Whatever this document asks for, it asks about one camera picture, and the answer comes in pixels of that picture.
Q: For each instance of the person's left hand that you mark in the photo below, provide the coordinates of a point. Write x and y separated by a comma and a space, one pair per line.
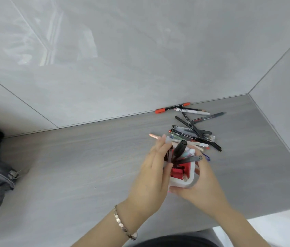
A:
148, 182

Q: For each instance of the person's right hand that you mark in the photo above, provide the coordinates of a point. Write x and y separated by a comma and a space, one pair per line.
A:
204, 187

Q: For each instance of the person's left thumb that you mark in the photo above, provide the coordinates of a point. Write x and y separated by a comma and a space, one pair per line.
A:
168, 174

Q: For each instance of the person's right thumb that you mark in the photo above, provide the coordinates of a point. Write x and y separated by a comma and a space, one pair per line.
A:
177, 190

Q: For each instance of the white red pen holder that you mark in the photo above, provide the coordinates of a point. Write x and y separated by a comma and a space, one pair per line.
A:
183, 181

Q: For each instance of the person's right forearm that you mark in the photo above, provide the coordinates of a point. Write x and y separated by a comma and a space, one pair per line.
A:
237, 226

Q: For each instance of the person's left forearm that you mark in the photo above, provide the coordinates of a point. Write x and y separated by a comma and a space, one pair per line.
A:
109, 228

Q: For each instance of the dark grey capped pen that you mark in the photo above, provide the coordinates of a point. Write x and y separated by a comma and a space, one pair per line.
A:
190, 159

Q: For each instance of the thick black marker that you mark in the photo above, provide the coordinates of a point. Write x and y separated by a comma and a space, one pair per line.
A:
179, 149

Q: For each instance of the small white tipped pen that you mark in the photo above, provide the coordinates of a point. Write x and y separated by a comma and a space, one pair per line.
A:
190, 152

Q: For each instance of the pink pen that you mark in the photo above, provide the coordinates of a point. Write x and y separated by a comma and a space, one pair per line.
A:
155, 136

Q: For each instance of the pile of assorted pens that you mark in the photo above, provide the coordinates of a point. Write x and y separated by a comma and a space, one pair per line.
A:
193, 136

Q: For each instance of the dark grey trousers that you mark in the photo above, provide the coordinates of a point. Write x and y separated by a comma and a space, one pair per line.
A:
175, 241

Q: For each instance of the orange double-ended marker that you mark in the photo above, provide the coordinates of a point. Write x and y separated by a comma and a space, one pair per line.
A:
172, 108

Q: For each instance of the white slim pencil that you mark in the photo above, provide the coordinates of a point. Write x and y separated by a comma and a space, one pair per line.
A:
191, 111

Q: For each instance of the grey translucent ballpoint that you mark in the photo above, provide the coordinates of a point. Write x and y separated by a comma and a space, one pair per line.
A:
209, 117

